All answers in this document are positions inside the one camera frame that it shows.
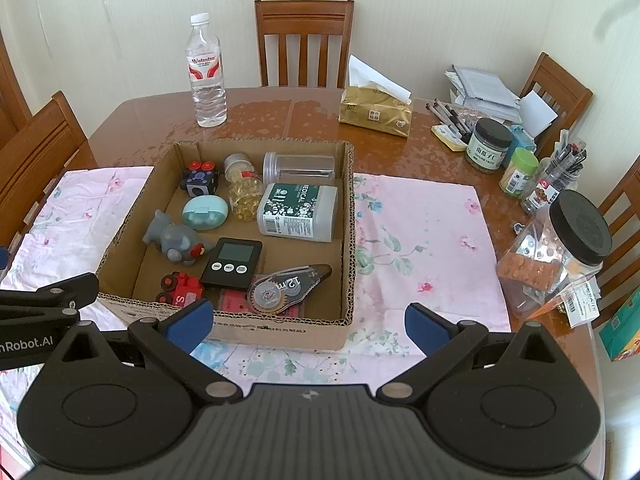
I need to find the green and yellow carton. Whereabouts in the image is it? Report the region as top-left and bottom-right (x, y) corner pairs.
(599, 290), (640, 362)

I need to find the black toy train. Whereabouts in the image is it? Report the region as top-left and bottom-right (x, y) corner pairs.
(180, 160), (221, 197)

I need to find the red packet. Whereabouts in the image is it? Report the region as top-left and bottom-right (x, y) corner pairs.
(218, 287), (306, 320)

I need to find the correction tape dispenser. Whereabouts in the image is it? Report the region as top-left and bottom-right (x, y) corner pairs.
(246, 263), (333, 315)

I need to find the black digital timer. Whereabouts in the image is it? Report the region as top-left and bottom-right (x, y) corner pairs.
(200, 237), (263, 291)

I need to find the large clear jar black lid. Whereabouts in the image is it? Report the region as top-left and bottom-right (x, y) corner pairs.
(496, 189), (613, 320)

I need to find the light blue round case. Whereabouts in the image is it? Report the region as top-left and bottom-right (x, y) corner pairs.
(181, 194), (230, 232)

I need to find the yellow sticky note pad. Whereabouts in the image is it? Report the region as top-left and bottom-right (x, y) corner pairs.
(431, 125), (471, 152)

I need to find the cardboard box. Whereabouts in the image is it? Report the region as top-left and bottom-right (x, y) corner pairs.
(95, 140), (357, 352)

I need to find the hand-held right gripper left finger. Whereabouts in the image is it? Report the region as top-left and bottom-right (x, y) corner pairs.
(47, 298), (246, 407)

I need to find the clear plastic jar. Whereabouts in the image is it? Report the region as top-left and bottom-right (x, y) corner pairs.
(262, 151), (336, 188)

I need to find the white paper sheet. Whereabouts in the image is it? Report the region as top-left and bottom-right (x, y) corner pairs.
(520, 91), (558, 136)

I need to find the white container green label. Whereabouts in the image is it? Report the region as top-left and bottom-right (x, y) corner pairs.
(256, 182), (340, 243)

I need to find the clear water bottle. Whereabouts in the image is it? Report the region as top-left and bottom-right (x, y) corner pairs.
(185, 12), (228, 128)

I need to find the red toy train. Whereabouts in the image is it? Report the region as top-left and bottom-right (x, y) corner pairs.
(155, 271), (206, 307)

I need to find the clear jar of pens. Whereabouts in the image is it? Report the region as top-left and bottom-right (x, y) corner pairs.
(520, 130), (588, 215)

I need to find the green lid bottle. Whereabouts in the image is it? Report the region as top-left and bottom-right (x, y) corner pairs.
(499, 147), (540, 197)

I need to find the row of black pens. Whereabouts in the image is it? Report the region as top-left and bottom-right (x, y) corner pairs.
(425, 101), (473, 143)

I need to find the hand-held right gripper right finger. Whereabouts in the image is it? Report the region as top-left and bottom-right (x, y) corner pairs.
(375, 302), (576, 407)

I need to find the small jar black lid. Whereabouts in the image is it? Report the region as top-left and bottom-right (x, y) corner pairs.
(465, 118), (514, 173)

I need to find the wooden chair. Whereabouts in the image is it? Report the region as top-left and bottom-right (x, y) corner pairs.
(597, 155), (640, 301)
(253, 0), (356, 88)
(0, 91), (98, 241)
(520, 51), (594, 146)

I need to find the blue plastic box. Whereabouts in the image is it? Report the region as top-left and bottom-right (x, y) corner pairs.
(509, 124), (537, 153)

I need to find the clear capsule bottle red label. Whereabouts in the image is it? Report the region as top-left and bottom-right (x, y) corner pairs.
(223, 153), (265, 222)

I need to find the stack of white papers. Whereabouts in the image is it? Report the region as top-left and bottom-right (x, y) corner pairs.
(445, 64), (523, 123)

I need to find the grey elephant toy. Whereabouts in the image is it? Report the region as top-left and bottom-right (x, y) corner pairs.
(142, 210), (211, 267)

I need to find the gold tissue pack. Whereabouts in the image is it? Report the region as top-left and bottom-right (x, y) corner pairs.
(338, 55), (414, 139)

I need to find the pink floral cloth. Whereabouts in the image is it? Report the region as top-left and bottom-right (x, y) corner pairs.
(0, 166), (512, 466)

